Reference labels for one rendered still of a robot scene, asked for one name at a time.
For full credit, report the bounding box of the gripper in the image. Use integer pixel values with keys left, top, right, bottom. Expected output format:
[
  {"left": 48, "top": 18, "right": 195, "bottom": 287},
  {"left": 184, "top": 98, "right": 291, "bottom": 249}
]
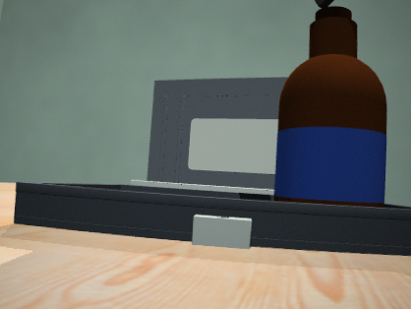
[{"left": 315, "top": 0, "right": 334, "bottom": 8}]

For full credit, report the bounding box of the brown bottle with blue label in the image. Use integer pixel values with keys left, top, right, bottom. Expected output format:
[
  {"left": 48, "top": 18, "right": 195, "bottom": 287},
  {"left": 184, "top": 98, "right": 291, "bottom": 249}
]
[{"left": 274, "top": 6, "right": 386, "bottom": 208}]

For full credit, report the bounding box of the dark grey tray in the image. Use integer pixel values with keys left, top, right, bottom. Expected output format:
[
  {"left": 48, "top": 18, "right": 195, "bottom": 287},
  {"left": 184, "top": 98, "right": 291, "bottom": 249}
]
[{"left": 14, "top": 182, "right": 411, "bottom": 256}]

